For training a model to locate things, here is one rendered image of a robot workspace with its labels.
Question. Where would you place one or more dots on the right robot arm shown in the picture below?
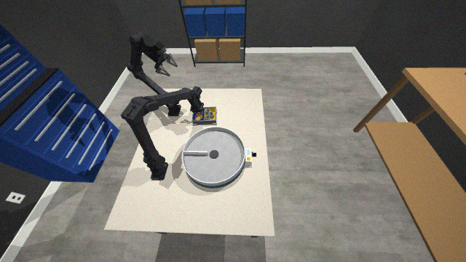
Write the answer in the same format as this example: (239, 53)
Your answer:
(138, 108)

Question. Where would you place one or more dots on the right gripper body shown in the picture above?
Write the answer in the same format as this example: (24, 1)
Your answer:
(196, 107)

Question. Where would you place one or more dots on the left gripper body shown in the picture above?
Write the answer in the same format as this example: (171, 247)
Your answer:
(160, 61)

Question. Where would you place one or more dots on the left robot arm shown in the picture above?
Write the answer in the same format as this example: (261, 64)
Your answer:
(135, 66)

